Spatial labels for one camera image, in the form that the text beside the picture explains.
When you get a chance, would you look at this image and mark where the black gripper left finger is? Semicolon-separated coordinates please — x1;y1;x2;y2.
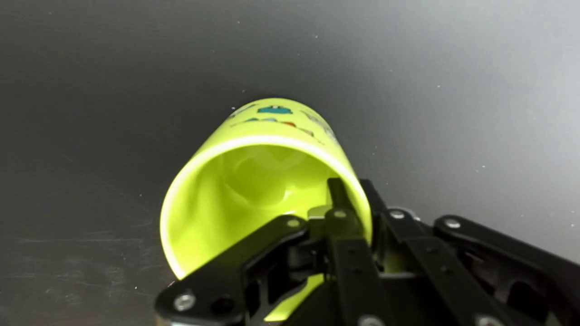
153;177;391;326

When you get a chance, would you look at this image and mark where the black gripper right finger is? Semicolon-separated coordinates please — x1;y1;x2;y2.
362;179;580;326

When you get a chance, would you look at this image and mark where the lime green ceramic mug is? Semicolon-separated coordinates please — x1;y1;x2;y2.
159;97;371;320

